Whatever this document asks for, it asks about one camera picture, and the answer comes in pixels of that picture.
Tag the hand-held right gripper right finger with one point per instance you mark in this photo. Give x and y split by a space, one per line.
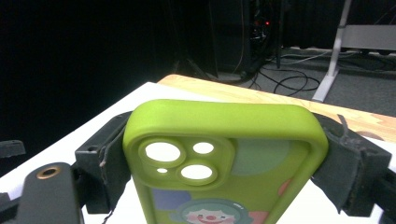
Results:
351 168

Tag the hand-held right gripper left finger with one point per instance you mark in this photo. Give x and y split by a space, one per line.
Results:
99 174

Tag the green cartoon phone case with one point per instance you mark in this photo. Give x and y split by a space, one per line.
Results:
224 121

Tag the white metal stand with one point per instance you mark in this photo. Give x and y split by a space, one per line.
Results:
333 62

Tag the dark curtain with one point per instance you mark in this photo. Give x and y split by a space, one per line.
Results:
77 37

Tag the black equipment with red light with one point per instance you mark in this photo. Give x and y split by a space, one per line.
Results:
261 28

